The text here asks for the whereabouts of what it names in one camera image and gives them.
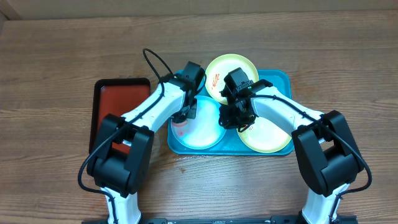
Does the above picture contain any dark sponge with red base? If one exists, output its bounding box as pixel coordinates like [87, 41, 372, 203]
[171, 120, 189, 138]

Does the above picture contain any light blue plate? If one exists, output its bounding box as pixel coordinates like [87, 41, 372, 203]
[170, 95, 226, 150]

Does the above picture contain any green plate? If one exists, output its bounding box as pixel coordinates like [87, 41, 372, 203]
[205, 54, 259, 105]
[238, 117, 291, 154]

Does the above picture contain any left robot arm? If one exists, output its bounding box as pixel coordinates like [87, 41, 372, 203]
[80, 73, 203, 223]

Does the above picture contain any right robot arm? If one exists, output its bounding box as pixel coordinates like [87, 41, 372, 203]
[219, 78, 371, 223]

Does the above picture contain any teal plastic tray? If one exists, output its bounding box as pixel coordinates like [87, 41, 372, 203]
[167, 68, 295, 156]

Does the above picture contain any black and red tray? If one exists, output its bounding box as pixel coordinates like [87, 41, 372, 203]
[89, 78, 150, 152]

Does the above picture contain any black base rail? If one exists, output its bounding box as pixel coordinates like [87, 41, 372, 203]
[81, 215, 358, 224]

